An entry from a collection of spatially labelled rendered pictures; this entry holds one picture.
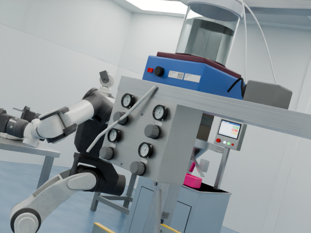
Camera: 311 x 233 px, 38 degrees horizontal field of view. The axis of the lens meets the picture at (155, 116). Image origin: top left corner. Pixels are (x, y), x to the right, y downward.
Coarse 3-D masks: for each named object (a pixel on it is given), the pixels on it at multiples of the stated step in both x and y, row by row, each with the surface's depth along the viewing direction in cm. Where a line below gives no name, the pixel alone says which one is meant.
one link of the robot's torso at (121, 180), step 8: (80, 160) 222; (88, 160) 224; (96, 160) 225; (104, 160) 232; (72, 168) 229; (104, 168) 227; (112, 168) 228; (104, 176) 227; (112, 176) 229; (120, 176) 234; (104, 184) 229; (112, 184) 229; (120, 184) 232; (104, 192) 232; (112, 192) 232; (120, 192) 233
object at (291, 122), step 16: (128, 80) 118; (144, 80) 114; (160, 96) 109; (176, 96) 106; (192, 96) 103; (208, 96) 100; (208, 112) 130; (224, 112) 96; (240, 112) 93; (256, 112) 91; (272, 112) 88; (288, 112) 86; (272, 128) 116; (288, 128) 85; (304, 128) 83
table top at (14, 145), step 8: (0, 136) 267; (0, 144) 244; (8, 144) 247; (16, 144) 254; (24, 144) 262; (40, 144) 281; (24, 152) 254; (32, 152) 258; (40, 152) 262; (48, 152) 265; (56, 152) 269
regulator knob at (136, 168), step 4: (144, 160) 109; (132, 164) 108; (136, 164) 107; (140, 164) 108; (144, 164) 108; (132, 168) 108; (136, 168) 107; (140, 168) 107; (144, 168) 108; (132, 172) 107; (136, 172) 107; (140, 172) 107; (144, 172) 108
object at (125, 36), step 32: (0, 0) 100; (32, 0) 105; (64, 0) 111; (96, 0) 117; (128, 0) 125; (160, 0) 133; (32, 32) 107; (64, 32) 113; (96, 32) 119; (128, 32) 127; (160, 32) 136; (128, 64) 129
